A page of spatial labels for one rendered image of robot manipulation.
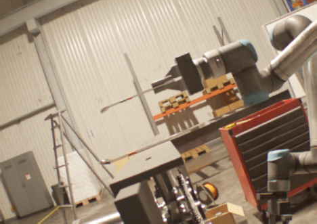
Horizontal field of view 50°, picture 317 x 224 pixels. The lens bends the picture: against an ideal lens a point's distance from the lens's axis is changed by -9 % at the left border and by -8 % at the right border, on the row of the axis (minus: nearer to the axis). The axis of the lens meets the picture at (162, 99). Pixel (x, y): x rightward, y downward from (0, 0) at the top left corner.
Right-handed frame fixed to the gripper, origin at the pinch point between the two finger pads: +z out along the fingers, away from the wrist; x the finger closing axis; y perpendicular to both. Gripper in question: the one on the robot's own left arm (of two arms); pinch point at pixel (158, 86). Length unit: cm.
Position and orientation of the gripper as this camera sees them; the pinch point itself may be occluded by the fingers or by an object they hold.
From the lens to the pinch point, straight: 118.6
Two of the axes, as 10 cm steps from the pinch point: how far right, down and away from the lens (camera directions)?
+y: 0.1, -0.7, -10.0
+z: -9.3, 3.8, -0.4
